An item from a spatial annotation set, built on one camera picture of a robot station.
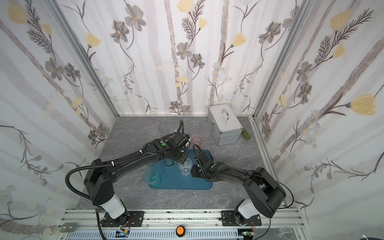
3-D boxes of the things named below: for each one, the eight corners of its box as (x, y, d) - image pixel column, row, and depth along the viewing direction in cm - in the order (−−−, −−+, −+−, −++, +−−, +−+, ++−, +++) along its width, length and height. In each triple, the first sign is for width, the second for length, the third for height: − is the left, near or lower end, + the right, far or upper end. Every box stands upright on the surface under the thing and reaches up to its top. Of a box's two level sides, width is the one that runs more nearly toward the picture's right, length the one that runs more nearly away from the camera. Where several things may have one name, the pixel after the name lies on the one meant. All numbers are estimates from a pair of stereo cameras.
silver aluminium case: (217, 148, 104) (221, 133, 90) (204, 122, 119) (206, 106, 106) (237, 142, 107) (244, 127, 94) (223, 118, 122) (227, 102, 109)
